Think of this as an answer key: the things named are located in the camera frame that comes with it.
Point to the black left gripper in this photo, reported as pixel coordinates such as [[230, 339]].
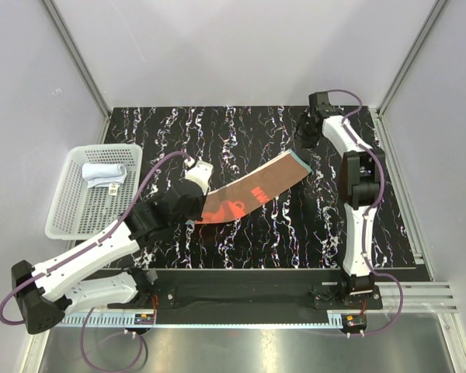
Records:
[[197, 216]]

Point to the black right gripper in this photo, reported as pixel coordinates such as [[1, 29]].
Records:
[[307, 142]]

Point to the brown towel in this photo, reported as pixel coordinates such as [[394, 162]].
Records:
[[250, 192]]

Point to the white terry towel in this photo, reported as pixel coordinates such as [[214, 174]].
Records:
[[110, 176]]

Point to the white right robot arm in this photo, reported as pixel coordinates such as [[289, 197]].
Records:
[[361, 188]]

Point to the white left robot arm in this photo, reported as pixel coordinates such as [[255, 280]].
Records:
[[40, 291]]

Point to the white plastic basket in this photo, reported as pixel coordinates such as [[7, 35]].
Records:
[[78, 212]]

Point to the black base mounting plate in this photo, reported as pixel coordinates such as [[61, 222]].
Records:
[[247, 297]]

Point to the right aluminium corner post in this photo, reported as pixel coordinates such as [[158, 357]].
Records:
[[426, 29]]

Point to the aluminium corner post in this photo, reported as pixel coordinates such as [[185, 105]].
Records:
[[75, 55], [426, 29]]

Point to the white slotted cable duct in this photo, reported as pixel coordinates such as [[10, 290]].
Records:
[[102, 319]]

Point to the aluminium front rail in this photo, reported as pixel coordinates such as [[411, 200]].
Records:
[[123, 292]]

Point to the left aluminium corner post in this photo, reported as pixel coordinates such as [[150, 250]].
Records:
[[75, 55]]

